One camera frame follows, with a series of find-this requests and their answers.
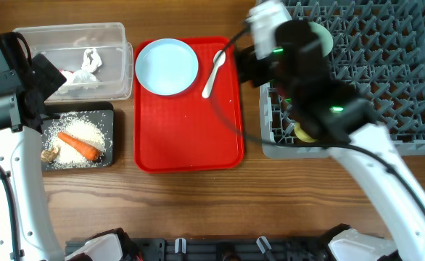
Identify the red serving tray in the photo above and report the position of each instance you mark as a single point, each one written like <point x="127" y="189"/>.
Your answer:
<point x="186" y="132"/>

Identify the white tissue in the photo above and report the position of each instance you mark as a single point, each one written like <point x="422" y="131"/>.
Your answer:
<point x="91" y="63"/>

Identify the white rice grains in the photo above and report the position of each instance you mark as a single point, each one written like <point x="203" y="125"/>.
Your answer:
<point x="79" y="126"/>

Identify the orange carrot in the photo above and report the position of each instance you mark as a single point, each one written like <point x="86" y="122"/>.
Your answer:
<point x="86" y="150"/>

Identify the clear plastic waste bin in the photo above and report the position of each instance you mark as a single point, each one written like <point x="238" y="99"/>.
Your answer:
<point x="64" y="45"/>

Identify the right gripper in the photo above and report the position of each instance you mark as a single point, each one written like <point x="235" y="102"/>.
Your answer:
<point x="249" y="67"/>

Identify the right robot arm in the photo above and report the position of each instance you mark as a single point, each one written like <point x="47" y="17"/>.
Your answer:
<point x="289" y="55"/>

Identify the black food waste tray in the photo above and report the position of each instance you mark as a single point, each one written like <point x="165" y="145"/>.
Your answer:
<point x="100" y="113"/>

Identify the large light blue plate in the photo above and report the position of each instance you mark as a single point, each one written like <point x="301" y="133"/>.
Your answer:
<point x="166" y="66"/>

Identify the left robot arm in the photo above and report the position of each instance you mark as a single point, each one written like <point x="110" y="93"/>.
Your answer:
<point x="26" y="232"/>

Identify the white plastic spoon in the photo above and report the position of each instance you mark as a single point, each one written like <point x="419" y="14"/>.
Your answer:
<point x="219" y="60"/>

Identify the green bowl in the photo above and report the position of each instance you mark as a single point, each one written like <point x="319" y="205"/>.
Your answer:
<point x="324" y="35"/>

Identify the brown walnut food scrap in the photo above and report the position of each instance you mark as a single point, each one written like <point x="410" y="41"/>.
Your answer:
<point x="50" y="155"/>

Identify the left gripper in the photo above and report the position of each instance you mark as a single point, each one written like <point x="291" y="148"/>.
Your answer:
<point x="48" y="76"/>

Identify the yellow plastic cup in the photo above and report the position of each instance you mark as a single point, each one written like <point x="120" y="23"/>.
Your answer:
<point x="301" y="135"/>

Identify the grey dishwasher rack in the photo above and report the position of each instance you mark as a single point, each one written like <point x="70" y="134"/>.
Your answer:
<point x="379" y="47"/>

